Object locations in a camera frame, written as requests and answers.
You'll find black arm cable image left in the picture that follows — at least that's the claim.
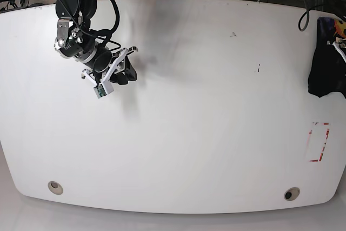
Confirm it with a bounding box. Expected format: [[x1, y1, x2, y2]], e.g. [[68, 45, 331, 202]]
[[55, 0, 121, 50]]

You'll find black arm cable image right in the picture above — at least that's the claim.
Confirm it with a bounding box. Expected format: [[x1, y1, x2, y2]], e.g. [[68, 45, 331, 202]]
[[298, 0, 311, 32]]

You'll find red tape rectangle marking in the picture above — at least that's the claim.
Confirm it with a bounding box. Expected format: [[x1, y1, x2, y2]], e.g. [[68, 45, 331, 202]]
[[306, 122, 330, 162]]

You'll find left table cable grommet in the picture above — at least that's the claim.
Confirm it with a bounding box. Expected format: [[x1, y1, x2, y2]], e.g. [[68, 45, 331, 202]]
[[48, 181, 63, 195]]

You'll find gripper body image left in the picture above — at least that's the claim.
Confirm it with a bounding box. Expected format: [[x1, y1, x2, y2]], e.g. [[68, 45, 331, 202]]
[[83, 48, 130, 80]]

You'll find right table cable grommet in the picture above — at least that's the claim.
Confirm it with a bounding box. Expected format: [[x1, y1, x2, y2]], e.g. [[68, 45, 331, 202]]
[[284, 187, 300, 201]]

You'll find table cable grommet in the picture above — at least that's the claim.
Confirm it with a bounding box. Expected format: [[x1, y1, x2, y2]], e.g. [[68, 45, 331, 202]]
[[284, 187, 300, 201], [48, 181, 63, 195]]

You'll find black T-shirt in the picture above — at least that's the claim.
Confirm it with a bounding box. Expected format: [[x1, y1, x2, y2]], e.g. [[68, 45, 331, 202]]
[[308, 17, 345, 97]]

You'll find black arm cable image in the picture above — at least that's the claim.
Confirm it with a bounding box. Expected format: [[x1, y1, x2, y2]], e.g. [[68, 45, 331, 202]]
[[298, 0, 311, 32], [55, 0, 121, 50]]

